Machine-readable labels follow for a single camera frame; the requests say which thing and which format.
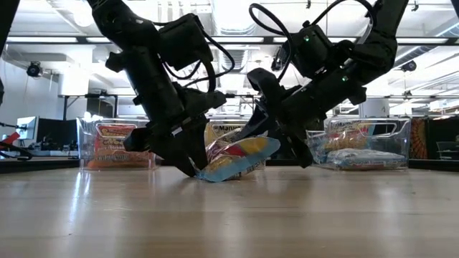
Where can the silver ceiling duct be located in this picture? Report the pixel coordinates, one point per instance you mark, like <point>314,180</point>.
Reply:
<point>240,57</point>

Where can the orange patterned cloth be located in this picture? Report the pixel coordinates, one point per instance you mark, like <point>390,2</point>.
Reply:
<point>419,138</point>

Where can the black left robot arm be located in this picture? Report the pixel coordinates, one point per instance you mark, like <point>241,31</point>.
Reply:
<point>122,21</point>

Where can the yellow Maruchan ramen pack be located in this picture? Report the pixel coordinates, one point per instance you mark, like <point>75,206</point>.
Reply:
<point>229,129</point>

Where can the black ceiling spotlight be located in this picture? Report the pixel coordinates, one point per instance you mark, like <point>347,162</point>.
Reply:
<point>34,69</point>
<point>409,66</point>

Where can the black monitor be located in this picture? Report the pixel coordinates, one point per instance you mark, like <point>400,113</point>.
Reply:
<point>57,132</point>

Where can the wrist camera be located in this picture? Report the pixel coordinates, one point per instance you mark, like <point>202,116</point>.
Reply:
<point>204,100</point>
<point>265,86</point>

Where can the clear plastic bin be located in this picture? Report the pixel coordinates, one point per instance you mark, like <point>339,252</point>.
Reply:
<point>401,143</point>
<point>84,143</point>
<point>209,123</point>

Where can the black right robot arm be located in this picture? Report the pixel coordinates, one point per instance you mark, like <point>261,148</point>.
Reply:
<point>380,43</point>

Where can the white-backed monitor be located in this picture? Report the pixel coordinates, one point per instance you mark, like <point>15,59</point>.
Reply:
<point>25,127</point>

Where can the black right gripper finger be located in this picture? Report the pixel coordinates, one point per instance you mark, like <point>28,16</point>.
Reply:
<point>256,125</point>
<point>301,150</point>

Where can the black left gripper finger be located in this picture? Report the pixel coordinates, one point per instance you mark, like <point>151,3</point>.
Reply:
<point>200,143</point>
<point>177,154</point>

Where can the red Saucy Noods pack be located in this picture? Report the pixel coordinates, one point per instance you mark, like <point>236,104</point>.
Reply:
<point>118,154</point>
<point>116,130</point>

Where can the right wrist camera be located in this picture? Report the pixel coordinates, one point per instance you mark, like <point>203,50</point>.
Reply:
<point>265,86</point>

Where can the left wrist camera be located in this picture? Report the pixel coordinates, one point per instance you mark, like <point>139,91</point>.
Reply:
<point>204,100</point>

